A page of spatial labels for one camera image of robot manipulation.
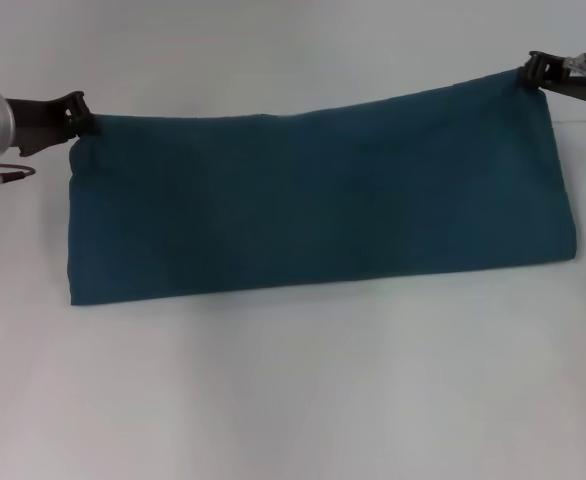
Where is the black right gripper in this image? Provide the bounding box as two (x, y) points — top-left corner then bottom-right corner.
(516, 49), (586, 105)

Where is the teal blue t-shirt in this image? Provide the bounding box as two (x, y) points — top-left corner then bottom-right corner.
(66, 68), (580, 308)

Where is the reddish brown cable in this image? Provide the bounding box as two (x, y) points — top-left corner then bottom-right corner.
(0, 164), (37, 182)

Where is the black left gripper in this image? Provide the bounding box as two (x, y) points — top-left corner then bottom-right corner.
(5, 90), (100, 161)

